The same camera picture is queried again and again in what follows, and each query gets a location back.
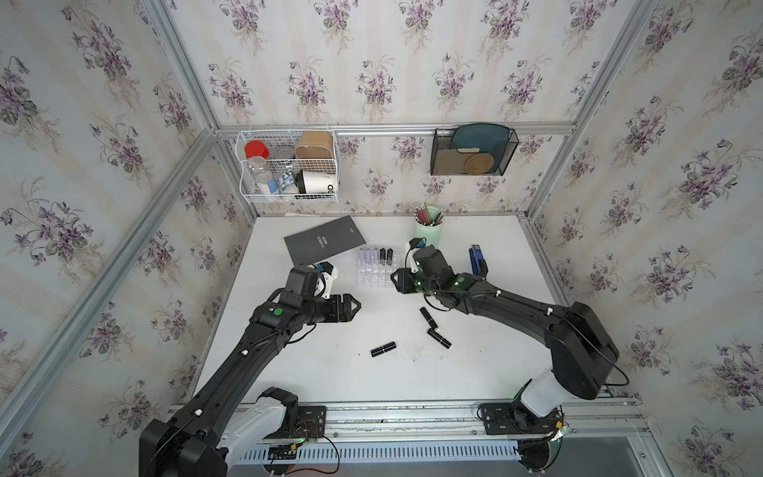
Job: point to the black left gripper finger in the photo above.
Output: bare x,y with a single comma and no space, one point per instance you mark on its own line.
351,301
351,311

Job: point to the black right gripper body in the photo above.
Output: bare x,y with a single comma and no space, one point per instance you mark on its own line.
406,279

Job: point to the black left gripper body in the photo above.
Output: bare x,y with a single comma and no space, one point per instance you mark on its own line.
333,310

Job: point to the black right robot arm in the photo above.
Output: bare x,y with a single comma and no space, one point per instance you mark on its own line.
582,353

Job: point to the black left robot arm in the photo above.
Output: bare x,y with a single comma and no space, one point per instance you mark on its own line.
201,439

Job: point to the clear acrylic lipstick organizer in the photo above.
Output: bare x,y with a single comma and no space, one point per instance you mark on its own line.
377,276

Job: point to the green pen cup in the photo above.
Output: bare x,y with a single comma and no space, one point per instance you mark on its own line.
428,224

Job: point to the dark grey book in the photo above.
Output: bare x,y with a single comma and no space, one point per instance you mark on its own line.
325,241

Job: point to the white black cylinder device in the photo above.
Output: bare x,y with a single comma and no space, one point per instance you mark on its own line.
316,183

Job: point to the round cork coaster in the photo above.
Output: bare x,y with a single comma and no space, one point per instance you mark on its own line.
479,164

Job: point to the clear plastic bottle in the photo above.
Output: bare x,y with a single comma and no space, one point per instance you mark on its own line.
263,178

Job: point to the teal folder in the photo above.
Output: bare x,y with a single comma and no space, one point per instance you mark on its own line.
487,138

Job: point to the red lid jar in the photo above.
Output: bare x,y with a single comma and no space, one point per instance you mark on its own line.
256,148

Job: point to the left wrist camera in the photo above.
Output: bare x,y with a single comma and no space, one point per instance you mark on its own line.
328,274

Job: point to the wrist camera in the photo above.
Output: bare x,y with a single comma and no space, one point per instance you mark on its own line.
328,274
416,243

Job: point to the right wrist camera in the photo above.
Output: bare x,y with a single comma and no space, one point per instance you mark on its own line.
416,243

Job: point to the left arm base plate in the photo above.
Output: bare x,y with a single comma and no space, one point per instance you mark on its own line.
304,421

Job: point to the black mesh wall holder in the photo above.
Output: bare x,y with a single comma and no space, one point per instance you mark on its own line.
448,161

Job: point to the white wire basket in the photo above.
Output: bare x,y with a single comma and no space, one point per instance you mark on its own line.
284,165

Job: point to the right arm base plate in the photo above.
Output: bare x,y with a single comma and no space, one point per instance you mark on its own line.
514,418

